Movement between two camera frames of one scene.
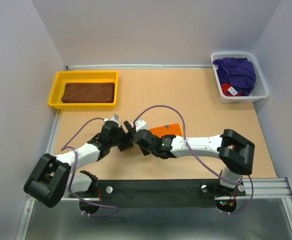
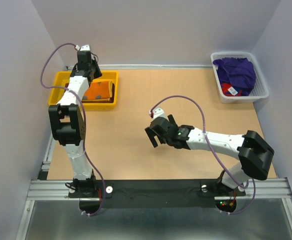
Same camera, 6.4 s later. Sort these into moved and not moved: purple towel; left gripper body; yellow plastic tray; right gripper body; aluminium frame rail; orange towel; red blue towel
Moved: orange towel; right gripper body; left gripper body
Not moved: yellow plastic tray; purple towel; aluminium frame rail; red blue towel
